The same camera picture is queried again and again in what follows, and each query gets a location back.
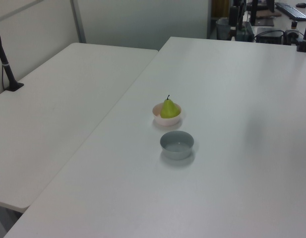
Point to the green pear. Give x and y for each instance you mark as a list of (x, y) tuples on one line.
[(168, 110)]

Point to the pink bowl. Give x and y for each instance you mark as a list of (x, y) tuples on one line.
[(167, 122)]

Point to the grey bowl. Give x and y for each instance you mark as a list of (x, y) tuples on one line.
[(176, 153)]

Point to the white side table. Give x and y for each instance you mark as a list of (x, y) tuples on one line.
[(56, 111)]

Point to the grey waste bin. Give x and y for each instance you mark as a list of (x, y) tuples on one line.
[(222, 29)]

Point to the black electronics box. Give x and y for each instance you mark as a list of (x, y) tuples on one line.
[(268, 37)]

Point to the black monitor stand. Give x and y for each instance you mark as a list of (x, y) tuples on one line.
[(255, 12)]

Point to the black keyboard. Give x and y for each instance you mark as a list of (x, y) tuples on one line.
[(291, 11)]

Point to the black computer mouse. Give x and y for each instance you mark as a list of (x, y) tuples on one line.
[(301, 4)]

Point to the grey partition post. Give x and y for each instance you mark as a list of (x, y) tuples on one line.
[(78, 22)]

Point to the black camera pole white band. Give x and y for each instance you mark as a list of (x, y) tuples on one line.
[(8, 71)]

